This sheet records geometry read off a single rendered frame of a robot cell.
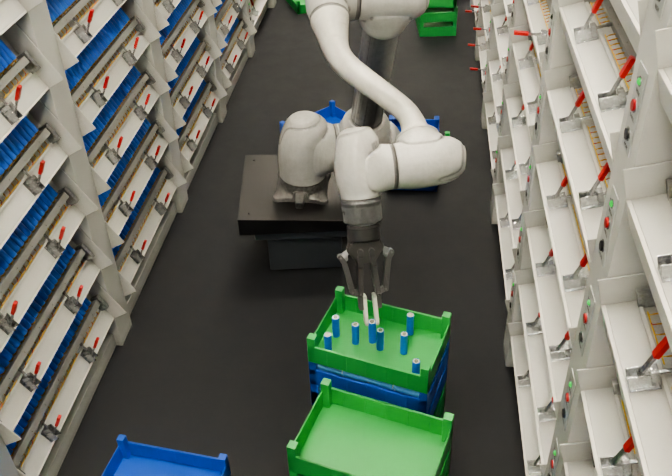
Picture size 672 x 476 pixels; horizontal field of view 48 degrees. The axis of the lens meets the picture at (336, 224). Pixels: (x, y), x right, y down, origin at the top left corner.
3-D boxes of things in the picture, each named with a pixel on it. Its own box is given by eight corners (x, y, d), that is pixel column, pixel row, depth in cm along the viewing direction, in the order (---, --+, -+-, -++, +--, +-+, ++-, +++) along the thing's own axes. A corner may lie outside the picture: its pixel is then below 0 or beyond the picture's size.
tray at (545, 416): (546, 492, 159) (536, 451, 152) (520, 297, 207) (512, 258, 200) (649, 483, 154) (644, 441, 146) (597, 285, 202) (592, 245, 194)
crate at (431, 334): (307, 361, 185) (306, 338, 180) (338, 307, 200) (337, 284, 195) (427, 394, 175) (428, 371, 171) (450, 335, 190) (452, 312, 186)
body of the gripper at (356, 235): (378, 217, 175) (381, 256, 176) (341, 221, 174) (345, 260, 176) (384, 223, 167) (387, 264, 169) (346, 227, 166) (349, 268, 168)
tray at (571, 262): (575, 365, 136) (565, 310, 128) (538, 178, 184) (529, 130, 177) (697, 350, 131) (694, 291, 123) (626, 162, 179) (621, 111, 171)
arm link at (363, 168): (339, 203, 164) (399, 197, 165) (332, 131, 160) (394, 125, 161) (334, 195, 174) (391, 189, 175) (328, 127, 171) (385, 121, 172)
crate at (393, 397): (309, 383, 190) (307, 361, 185) (339, 329, 205) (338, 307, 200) (425, 417, 180) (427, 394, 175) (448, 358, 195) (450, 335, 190)
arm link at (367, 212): (337, 196, 173) (340, 222, 175) (342, 203, 164) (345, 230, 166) (377, 192, 174) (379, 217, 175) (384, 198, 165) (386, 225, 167)
